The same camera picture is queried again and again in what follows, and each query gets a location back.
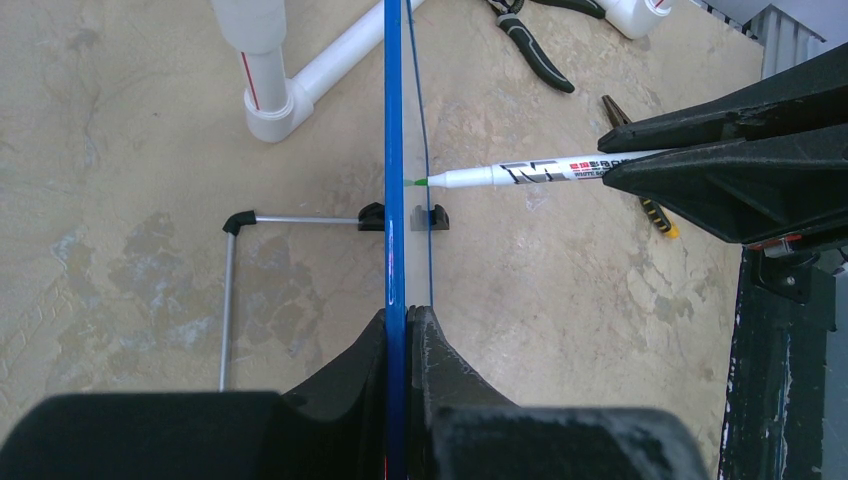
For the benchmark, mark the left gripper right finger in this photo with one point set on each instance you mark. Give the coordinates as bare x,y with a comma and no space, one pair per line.
461,427

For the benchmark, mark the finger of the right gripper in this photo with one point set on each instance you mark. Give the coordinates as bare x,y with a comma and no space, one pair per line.
751,192
808,96

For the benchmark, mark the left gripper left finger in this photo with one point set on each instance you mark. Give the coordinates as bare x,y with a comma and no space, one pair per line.
330,426

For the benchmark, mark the blue framed whiteboard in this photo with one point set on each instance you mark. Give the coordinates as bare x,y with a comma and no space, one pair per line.
405,219

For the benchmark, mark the white green whiteboard marker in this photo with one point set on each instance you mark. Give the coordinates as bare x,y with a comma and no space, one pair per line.
584,167

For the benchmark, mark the yellow handled pliers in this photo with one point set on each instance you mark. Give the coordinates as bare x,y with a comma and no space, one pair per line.
653,211

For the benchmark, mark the black handled pliers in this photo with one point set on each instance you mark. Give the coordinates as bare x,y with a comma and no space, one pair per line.
507,20

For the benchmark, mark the white pvc pipe frame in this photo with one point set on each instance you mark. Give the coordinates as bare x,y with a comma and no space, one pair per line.
275,104

